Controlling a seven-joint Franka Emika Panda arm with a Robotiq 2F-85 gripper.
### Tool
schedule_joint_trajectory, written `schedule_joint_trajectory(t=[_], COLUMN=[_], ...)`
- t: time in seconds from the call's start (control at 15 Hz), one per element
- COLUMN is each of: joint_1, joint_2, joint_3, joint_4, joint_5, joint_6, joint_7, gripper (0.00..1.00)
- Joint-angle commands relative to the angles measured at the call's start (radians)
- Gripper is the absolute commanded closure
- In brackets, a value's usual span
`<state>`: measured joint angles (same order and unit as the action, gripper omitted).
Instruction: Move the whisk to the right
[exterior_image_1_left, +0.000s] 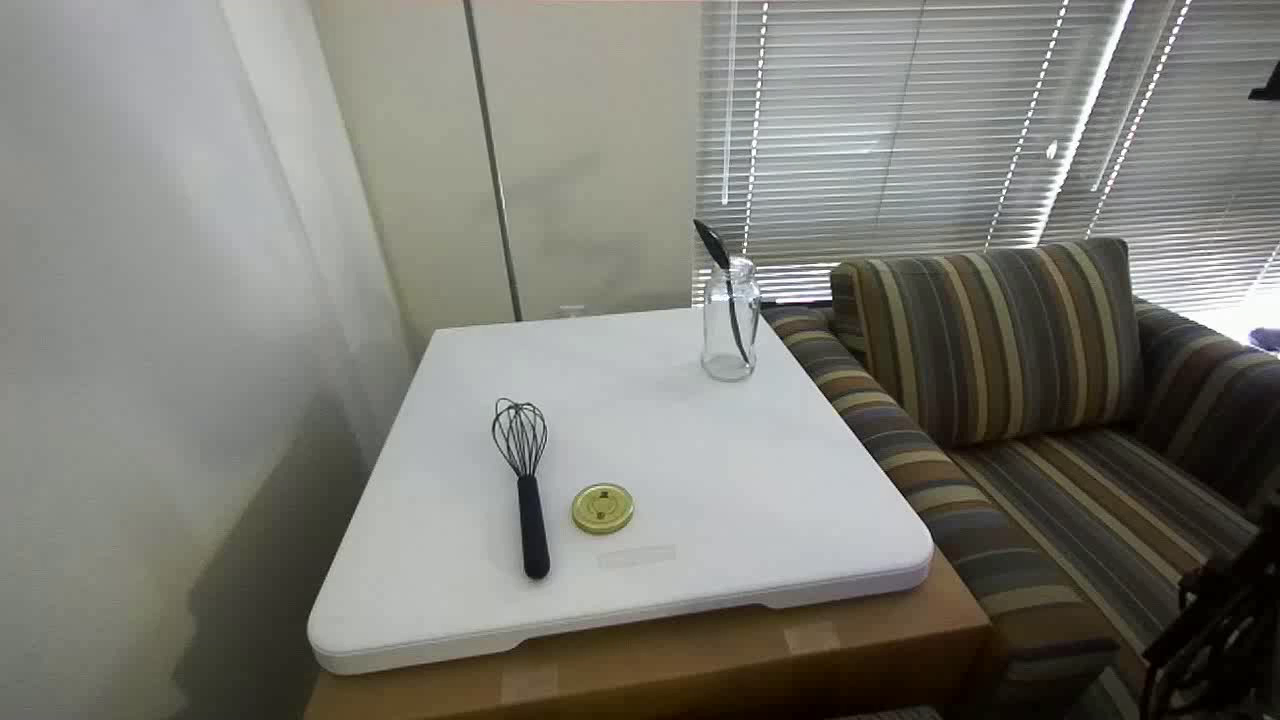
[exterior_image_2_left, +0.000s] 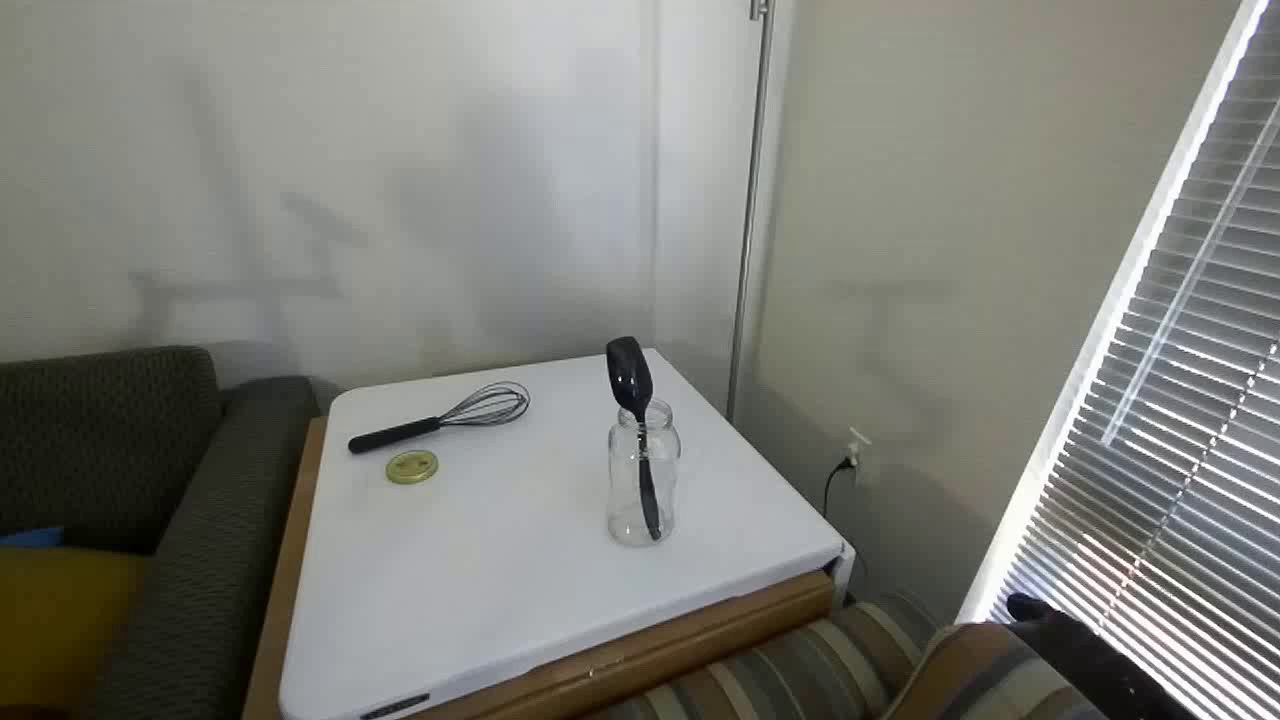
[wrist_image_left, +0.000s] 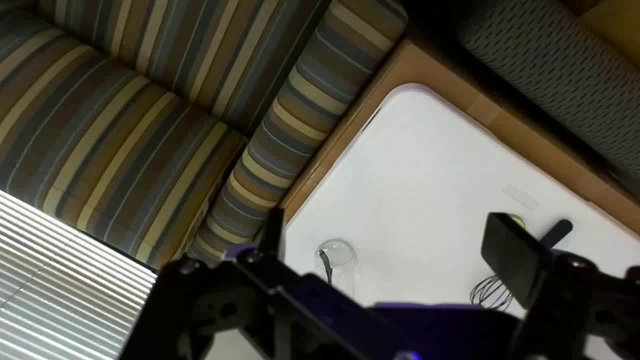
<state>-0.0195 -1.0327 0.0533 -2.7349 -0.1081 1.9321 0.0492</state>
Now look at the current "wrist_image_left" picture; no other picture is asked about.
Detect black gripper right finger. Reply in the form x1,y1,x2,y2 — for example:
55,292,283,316
481,210,640,360

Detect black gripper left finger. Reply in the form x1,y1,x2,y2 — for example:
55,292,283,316
127,206,369,360

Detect black handled wire whisk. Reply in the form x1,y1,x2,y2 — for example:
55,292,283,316
469,218,576,312

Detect clear glass jar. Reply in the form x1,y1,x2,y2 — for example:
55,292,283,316
315,237,360,296

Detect white foam board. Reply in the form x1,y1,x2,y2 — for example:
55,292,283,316
283,83,640,360

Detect striped fabric sofa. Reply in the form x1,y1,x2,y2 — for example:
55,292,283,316
0,0,411,270

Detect grey fabric couch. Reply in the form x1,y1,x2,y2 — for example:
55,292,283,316
459,0,640,197

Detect white window blinds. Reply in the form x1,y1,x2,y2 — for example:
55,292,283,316
0,188,160,360

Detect yellow cushion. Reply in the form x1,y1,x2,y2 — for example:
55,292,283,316
578,0,640,68

